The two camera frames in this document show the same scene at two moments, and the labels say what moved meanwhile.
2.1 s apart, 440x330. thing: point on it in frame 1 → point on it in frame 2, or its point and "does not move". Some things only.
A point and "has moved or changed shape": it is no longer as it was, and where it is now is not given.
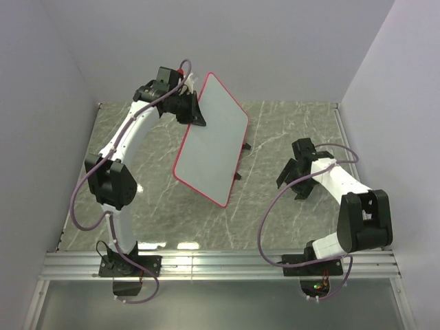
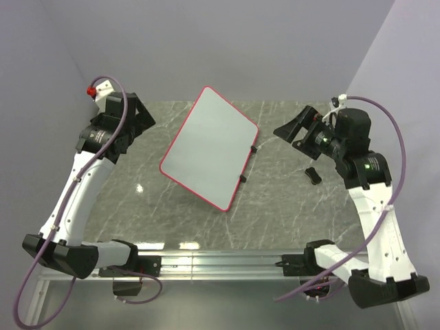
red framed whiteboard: [210, 158] has moved or changed shape
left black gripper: [196, 117] → [143, 121]
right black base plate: [331, 267] does not move
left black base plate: [115, 266] does not move
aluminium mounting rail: [215, 265] does not move
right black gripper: [304, 190] → [305, 118]
